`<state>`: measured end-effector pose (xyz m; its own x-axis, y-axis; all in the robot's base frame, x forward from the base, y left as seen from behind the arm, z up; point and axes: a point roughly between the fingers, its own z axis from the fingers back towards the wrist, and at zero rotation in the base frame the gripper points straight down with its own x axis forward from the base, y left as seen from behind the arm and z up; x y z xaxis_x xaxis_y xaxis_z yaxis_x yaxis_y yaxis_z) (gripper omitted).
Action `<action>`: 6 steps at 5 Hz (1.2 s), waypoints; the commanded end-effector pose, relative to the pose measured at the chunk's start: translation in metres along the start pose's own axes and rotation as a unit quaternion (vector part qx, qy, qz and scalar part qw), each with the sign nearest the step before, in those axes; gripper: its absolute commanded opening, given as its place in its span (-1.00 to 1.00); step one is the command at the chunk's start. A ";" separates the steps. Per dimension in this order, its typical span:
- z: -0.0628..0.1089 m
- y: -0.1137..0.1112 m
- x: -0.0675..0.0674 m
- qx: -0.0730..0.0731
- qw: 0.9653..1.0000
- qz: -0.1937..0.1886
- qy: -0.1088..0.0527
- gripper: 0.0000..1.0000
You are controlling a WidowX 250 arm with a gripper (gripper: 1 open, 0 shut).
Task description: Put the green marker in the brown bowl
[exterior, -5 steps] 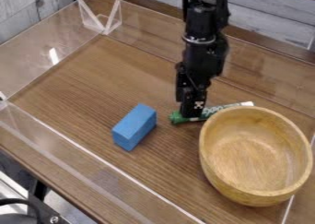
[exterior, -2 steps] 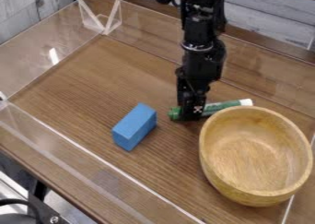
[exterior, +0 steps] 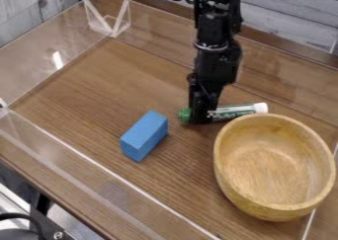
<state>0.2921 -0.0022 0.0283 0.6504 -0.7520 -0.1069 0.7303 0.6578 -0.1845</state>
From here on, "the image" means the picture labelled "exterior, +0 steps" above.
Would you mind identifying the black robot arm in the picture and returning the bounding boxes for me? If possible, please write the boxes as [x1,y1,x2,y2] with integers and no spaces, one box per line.
[172,0,243,124]

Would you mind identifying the brown wooden bowl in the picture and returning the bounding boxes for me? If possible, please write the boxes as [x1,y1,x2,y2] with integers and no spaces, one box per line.
[214,114,337,221]

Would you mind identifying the clear acrylic corner bracket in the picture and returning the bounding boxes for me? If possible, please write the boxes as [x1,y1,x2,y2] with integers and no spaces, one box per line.
[83,0,131,39]

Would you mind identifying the blue rectangular block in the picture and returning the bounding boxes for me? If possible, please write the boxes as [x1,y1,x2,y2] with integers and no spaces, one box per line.
[120,111,170,162]

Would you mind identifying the black cable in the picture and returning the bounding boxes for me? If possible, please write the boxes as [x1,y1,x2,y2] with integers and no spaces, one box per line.
[0,209,49,240]

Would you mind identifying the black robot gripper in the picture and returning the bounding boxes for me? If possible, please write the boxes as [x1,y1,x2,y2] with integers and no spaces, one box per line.
[187,40,242,124]

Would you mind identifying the black metal table frame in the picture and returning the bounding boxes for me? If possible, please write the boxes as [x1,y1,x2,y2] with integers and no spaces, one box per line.
[0,163,76,240]

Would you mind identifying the green whiteboard marker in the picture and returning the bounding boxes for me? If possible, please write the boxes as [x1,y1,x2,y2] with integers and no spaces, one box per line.
[178,103,269,123]

